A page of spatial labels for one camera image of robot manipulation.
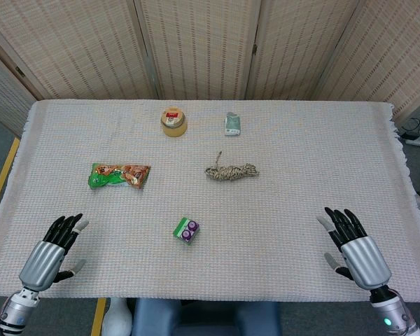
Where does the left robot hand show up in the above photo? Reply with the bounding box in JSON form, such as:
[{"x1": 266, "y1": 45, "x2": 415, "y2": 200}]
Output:
[{"x1": 18, "y1": 213, "x2": 90, "y2": 292}]

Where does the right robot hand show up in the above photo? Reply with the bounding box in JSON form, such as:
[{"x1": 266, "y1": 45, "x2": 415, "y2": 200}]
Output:
[{"x1": 316, "y1": 206, "x2": 393, "y2": 291}]

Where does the green box part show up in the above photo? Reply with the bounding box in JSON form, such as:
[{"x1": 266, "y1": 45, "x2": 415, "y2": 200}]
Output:
[{"x1": 173, "y1": 216, "x2": 192, "y2": 242}]

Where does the purple box part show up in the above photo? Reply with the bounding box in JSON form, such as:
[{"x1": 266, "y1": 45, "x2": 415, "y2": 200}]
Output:
[{"x1": 179, "y1": 220, "x2": 201, "y2": 244}]

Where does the white robot torso column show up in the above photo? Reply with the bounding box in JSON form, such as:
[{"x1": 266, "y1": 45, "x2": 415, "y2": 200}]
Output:
[{"x1": 101, "y1": 297, "x2": 133, "y2": 336}]

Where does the white woven tablecloth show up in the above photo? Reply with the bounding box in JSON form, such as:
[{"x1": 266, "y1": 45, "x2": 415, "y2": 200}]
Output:
[{"x1": 0, "y1": 99, "x2": 420, "y2": 304}]

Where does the green orange snack bag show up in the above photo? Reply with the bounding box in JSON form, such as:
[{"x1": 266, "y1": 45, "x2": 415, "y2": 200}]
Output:
[{"x1": 87, "y1": 162, "x2": 151, "y2": 190}]

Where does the woven folding screen panel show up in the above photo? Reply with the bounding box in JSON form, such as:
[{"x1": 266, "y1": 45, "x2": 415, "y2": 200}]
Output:
[
  {"x1": 246, "y1": 0, "x2": 367, "y2": 101},
  {"x1": 0, "y1": 45, "x2": 34, "y2": 138},
  {"x1": 313, "y1": 0, "x2": 420, "y2": 127},
  {"x1": 134, "y1": 0, "x2": 263, "y2": 101},
  {"x1": 0, "y1": 0, "x2": 160, "y2": 101}
]

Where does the yellow jar with lid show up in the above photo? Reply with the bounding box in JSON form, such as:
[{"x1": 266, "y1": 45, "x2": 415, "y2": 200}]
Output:
[{"x1": 160, "y1": 107, "x2": 188, "y2": 138}]

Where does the green white tissue pack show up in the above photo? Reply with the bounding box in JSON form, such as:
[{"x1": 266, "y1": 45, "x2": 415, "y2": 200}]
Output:
[{"x1": 224, "y1": 111, "x2": 242, "y2": 137}]

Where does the black power cable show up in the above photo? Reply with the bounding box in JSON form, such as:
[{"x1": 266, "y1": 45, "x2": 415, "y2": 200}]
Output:
[{"x1": 400, "y1": 118, "x2": 420, "y2": 138}]

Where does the striped rope bundle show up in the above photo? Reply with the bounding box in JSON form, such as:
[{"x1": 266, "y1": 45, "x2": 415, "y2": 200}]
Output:
[{"x1": 204, "y1": 150, "x2": 260, "y2": 182}]

